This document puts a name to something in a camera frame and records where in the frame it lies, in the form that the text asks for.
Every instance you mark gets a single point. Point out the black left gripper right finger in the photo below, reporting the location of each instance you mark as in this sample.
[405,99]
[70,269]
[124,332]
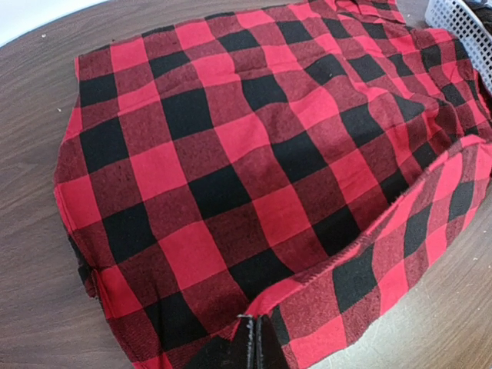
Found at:
[268,351]

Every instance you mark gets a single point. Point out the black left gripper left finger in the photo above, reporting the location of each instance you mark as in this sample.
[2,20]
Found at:
[240,352]

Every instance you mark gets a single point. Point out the red black plaid shirt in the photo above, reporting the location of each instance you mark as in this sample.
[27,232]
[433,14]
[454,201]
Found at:
[308,162]

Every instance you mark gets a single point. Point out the white plastic laundry basket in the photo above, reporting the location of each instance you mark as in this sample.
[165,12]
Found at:
[458,19]

